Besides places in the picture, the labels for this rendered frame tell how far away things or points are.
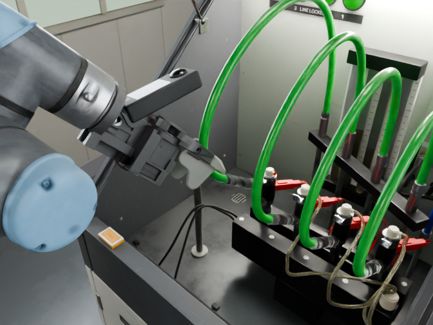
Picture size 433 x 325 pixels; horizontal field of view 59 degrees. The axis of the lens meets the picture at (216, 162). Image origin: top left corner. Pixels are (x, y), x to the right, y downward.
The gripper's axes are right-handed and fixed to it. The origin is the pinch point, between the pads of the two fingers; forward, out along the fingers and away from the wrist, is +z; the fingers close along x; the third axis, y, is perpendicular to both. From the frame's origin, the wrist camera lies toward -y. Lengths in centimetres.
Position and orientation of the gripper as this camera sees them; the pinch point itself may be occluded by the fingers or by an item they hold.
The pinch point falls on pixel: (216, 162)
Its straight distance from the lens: 59.3
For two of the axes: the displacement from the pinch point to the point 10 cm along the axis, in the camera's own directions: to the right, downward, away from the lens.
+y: -5.2, 8.6, -0.6
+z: 6.6, 4.4, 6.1
